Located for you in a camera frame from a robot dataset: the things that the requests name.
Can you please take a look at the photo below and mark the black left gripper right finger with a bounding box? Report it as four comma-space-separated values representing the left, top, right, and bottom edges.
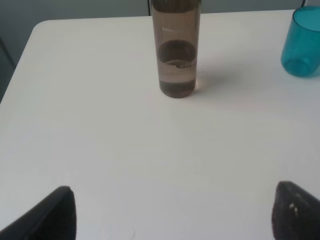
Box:
271, 181, 320, 240

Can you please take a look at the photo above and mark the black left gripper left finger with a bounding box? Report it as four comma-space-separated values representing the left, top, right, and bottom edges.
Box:
0, 186, 77, 240

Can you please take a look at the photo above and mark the teal transparent plastic cup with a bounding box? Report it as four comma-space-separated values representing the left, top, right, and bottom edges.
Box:
280, 5, 320, 77

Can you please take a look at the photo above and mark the translucent brown water bottle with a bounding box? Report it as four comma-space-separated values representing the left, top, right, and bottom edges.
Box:
151, 0, 202, 99

